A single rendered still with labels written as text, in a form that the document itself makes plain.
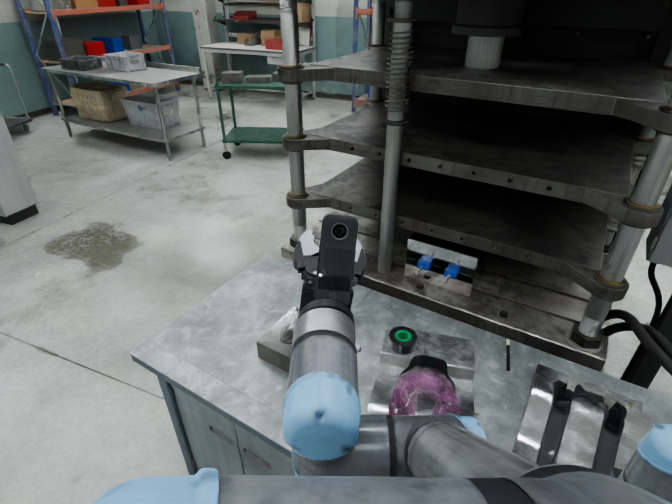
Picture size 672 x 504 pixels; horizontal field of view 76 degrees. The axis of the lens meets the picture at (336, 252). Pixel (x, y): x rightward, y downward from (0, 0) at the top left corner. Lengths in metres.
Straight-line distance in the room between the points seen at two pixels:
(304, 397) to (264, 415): 0.84
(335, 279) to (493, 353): 1.00
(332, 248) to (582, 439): 0.85
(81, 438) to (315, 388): 2.10
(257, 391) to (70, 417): 1.43
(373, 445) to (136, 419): 1.99
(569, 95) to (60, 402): 2.56
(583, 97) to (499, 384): 0.84
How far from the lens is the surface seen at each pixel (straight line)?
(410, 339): 1.25
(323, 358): 0.45
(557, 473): 0.24
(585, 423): 1.23
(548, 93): 1.42
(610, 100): 1.42
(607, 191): 1.46
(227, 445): 1.62
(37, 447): 2.54
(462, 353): 1.29
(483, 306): 1.68
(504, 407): 1.34
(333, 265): 0.53
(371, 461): 0.52
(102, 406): 2.55
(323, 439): 0.44
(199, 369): 1.41
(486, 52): 1.69
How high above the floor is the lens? 1.80
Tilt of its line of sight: 33 degrees down
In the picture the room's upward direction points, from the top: straight up
